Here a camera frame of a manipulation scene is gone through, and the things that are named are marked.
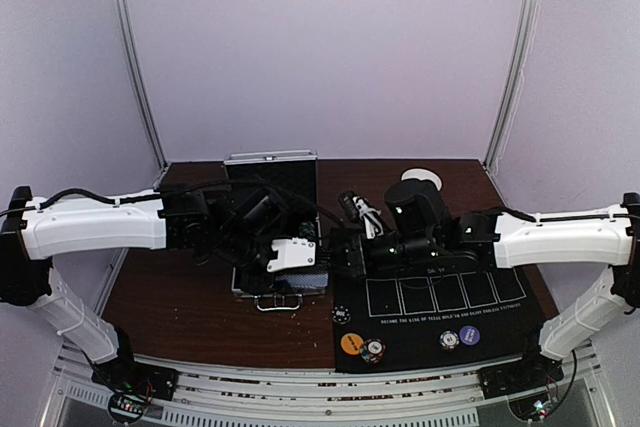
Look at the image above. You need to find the black 100 poker chip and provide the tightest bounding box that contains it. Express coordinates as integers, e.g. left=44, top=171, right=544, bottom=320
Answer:
left=331, top=305, right=352, bottom=325

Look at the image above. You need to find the left aluminium frame post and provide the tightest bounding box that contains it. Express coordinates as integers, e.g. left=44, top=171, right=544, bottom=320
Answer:
left=113, top=0, right=169, bottom=171

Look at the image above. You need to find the purple small blind button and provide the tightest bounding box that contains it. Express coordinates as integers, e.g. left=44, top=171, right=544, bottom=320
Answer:
left=459, top=325, right=481, bottom=346

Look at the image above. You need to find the orange big blind button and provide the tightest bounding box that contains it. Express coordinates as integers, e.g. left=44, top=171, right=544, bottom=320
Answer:
left=340, top=332, right=364, bottom=356

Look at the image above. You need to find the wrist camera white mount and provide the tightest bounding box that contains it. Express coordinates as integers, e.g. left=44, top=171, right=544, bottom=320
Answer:
left=266, top=237, right=316, bottom=273
left=338, top=190, right=389, bottom=240

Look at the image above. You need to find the aluminium frame post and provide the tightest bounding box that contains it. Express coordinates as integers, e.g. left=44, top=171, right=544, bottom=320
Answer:
left=483, top=0, right=540, bottom=174
left=113, top=0, right=169, bottom=171

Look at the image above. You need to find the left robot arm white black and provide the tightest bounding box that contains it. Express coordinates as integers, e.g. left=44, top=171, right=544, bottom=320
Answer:
left=1, top=179, right=323, bottom=391

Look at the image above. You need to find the right aluminium frame post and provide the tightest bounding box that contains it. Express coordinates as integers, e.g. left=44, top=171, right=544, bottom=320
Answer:
left=483, top=0, right=540, bottom=174

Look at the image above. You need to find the round circuit board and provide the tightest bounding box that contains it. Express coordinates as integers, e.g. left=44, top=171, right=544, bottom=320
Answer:
left=508, top=392, right=560, bottom=424
left=107, top=392, right=151, bottom=424

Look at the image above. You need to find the blue playing card deck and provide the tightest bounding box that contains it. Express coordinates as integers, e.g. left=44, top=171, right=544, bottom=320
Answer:
left=276, top=273, right=329, bottom=291

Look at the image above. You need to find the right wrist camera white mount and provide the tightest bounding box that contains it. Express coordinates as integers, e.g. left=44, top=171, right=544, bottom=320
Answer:
left=338, top=190, right=389, bottom=240

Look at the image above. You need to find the right round circuit board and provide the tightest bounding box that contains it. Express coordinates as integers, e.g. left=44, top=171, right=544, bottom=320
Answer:
left=508, top=392, right=560, bottom=424

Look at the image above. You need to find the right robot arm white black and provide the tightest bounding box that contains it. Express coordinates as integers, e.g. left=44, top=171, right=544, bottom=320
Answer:
left=331, top=178, right=639, bottom=389

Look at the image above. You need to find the left round circuit board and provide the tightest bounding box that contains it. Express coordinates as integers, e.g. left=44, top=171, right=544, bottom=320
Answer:
left=107, top=392, right=151, bottom=424

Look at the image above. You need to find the right chip stack in case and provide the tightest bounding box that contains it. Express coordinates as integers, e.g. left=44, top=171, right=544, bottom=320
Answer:
left=298, top=221, right=318, bottom=241

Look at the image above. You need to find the black poker mat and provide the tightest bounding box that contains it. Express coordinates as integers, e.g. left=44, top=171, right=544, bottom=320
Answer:
left=329, top=226, right=539, bottom=374

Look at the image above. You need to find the orange white bowl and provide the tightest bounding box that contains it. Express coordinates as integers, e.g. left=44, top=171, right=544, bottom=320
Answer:
left=401, top=168, right=443, bottom=191

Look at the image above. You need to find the front aluminium rail base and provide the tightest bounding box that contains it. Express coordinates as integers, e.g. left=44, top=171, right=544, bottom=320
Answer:
left=37, top=344, right=619, bottom=426

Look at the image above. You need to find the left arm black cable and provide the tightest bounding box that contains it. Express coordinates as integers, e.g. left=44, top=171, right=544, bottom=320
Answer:
left=0, top=178, right=351, bottom=228

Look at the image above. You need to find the aluminium poker case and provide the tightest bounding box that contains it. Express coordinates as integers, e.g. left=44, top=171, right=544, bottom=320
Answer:
left=224, top=150, right=327, bottom=312

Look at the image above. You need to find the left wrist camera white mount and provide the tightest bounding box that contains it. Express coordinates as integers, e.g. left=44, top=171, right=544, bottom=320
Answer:
left=266, top=237, right=316, bottom=273

